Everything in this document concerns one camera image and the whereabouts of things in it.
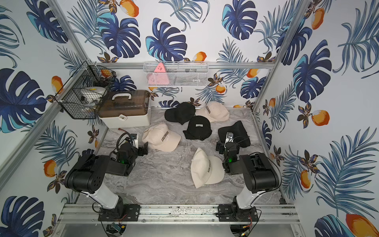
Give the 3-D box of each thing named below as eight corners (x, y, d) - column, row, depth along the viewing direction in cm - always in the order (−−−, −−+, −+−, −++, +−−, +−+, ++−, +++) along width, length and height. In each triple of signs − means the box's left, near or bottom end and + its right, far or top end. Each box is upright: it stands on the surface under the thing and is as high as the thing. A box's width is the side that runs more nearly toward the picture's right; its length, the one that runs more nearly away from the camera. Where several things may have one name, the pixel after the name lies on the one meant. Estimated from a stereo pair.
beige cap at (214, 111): (211, 130, 110) (213, 122, 104) (197, 116, 119) (197, 108, 112) (228, 118, 117) (231, 111, 111) (213, 106, 126) (215, 98, 119)
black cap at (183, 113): (163, 117, 119) (162, 112, 115) (183, 102, 129) (182, 98, 126) (180, 128, 111) (179, 124, 107) (199, 112, 122) (199, 108, 118)
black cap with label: (183, 140, 104) (183, 136, 100) (184, 118, 117) (184, 113, 113) (211, 140, 104) (212, 136, 100) (208, 118, 117) (209, 113, 113)
